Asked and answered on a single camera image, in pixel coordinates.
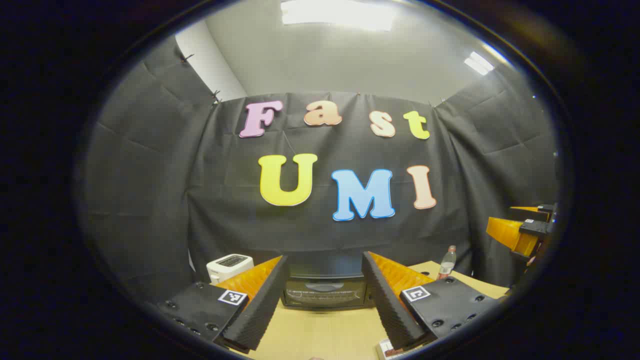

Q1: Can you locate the large ceiling light panel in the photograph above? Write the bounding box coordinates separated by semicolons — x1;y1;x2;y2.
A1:
280;0;397;32

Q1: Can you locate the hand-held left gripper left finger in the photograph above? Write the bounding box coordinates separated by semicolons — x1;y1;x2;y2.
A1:
156;255;290;352

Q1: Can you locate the black backdrop cloth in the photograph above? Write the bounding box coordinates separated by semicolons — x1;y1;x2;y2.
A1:
80;37;561;301

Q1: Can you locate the white toaster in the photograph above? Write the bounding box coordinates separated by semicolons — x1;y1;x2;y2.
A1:
206;254;254;286

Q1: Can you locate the white ridged tray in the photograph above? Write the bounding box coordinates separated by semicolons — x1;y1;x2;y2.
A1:
377;339;402;360

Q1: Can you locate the small ceiling light panel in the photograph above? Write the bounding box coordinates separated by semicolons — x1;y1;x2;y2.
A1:
463;51;496;77

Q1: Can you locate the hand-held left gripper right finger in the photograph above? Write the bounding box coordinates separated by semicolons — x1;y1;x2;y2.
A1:
361;251;507;352

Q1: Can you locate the clear red-label plastic bottle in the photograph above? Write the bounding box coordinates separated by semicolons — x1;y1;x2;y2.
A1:
437;245;457;281

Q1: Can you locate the black electric oven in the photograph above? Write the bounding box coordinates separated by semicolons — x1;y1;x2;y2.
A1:
280;251;375;312

